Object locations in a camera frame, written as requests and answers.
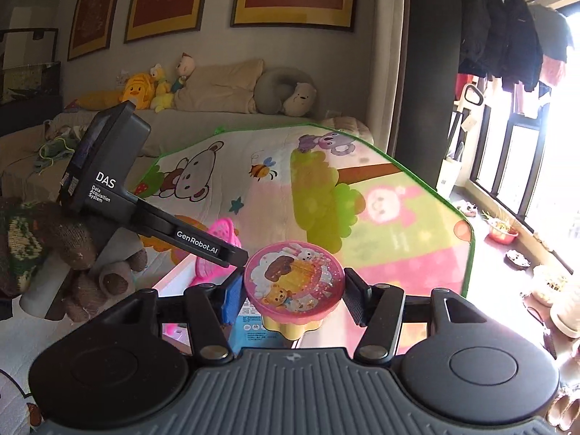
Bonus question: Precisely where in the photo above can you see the white bear plush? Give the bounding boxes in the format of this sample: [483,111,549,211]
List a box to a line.
[282,82,318,117]

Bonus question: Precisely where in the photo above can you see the grey neck pillow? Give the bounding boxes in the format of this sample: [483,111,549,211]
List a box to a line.
[254,68,302,116]

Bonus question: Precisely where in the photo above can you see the black cabinet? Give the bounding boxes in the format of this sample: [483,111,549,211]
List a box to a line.
[0,28,62,137]

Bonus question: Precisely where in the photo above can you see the blue wet wipes pack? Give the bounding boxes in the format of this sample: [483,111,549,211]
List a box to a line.
[229,312,284,354]

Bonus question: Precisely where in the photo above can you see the green cloth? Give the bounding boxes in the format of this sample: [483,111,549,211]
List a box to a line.
[38,124,87,173]

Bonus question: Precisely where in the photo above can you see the black hanging jacket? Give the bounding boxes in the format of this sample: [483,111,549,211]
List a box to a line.
[457,0,544,94]

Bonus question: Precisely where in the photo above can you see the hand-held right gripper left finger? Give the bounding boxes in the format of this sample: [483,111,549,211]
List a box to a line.
[131,268,245,360]

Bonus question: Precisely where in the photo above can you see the grey hanging garment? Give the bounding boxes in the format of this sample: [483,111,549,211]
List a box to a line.
[528,4,569,65]

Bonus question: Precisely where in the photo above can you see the pink plastic basket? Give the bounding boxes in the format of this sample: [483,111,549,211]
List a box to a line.
[194,217,243,288]

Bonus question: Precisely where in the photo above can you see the red bowl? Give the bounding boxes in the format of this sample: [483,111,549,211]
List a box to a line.
[487,217,519,245]

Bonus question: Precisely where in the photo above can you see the white bin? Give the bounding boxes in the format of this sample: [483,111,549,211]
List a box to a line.
[437,156,463,198]

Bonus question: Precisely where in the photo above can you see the long yellow plush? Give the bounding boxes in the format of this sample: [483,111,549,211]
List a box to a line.
[75,92,125,110]

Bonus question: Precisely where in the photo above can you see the pink round toy yellow base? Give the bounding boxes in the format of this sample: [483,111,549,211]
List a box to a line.
[243,242,347,340]

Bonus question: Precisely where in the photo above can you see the brown knitted teddy bear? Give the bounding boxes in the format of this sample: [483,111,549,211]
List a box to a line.
[0,197,148,322]

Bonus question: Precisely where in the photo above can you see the cartoon boy doll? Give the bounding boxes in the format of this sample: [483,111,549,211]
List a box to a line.
[170,52,195,94]

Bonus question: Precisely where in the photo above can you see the beige pillow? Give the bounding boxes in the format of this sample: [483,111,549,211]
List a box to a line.
[174,59,266,114]

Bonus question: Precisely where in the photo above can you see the printed cartoon play mat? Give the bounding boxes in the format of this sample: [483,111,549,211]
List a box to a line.
[136,120,474,322]

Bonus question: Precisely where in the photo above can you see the beige sofa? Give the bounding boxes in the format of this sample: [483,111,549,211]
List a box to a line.
[0,109,374,204]

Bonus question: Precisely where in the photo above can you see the pink cardboard box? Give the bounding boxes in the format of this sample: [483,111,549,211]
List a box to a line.
[152,254,241,356]

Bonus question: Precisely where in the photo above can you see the small yellow duck plush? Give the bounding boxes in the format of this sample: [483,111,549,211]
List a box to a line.
[149,64,175,113]

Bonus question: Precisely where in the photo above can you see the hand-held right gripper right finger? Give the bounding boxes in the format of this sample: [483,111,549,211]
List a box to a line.
[343,268,481,361]

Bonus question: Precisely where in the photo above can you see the beige fluffy slippers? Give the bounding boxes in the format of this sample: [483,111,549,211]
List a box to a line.
[530,265,580,338]

